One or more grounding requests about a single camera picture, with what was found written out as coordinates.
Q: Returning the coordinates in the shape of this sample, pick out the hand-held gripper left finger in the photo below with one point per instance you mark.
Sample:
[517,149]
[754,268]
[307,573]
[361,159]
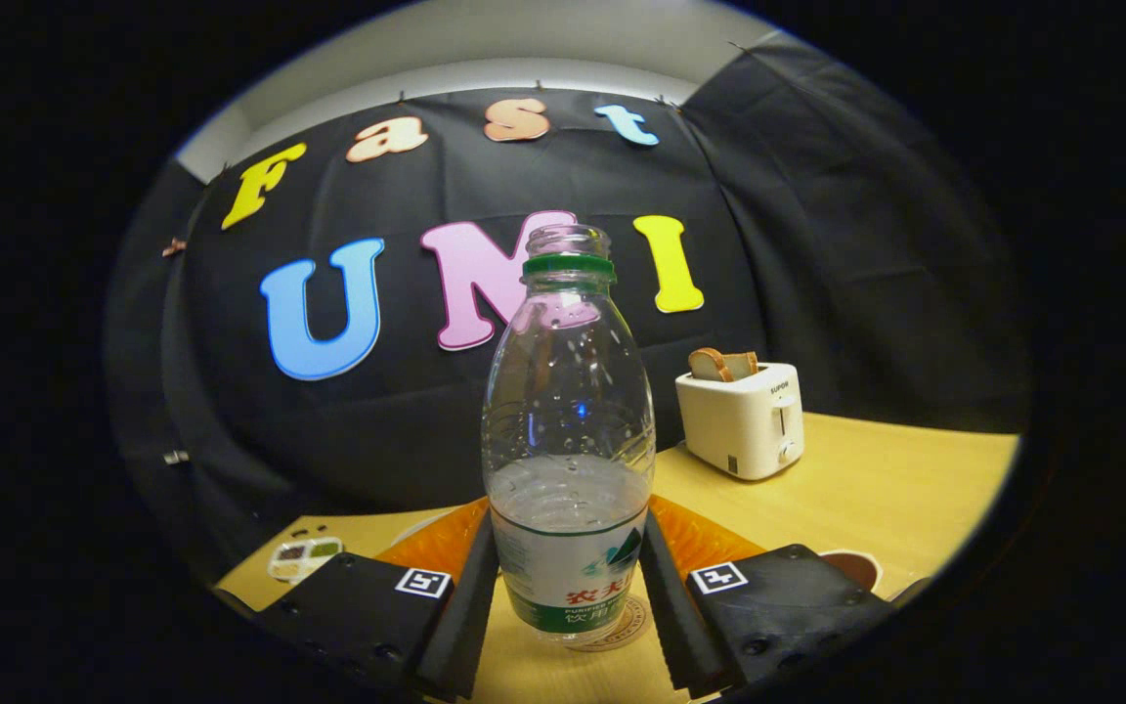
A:
[470,626]

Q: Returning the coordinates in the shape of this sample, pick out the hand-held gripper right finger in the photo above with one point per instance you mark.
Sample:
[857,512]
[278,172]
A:
[675,616]

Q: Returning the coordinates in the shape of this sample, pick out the round wooden coaster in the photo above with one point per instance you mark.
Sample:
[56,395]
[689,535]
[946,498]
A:
[629,631]

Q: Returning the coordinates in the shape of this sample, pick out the clear plastic bottle green label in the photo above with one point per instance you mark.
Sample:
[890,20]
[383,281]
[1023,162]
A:
[568,577]

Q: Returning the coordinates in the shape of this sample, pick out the white sectioned dish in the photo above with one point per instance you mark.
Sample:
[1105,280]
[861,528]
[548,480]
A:
[304,559]

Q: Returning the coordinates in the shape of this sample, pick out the black backdrop cloth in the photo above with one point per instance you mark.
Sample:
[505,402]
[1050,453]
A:
[426,430]

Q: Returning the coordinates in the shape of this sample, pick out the cream toaster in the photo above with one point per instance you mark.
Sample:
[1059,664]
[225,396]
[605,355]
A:
[734,420]

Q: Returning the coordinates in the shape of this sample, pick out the wooden table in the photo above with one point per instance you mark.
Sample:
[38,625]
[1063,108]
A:
[866,489]

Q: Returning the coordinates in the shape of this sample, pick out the toasted bread slice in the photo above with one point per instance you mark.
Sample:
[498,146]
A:
[708,366]
[744,365]

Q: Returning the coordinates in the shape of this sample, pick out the small silver clip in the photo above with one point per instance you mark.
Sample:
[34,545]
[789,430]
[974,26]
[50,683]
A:
[175,457]

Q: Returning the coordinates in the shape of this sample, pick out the small pink clip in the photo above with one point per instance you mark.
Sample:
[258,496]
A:
[173,246]

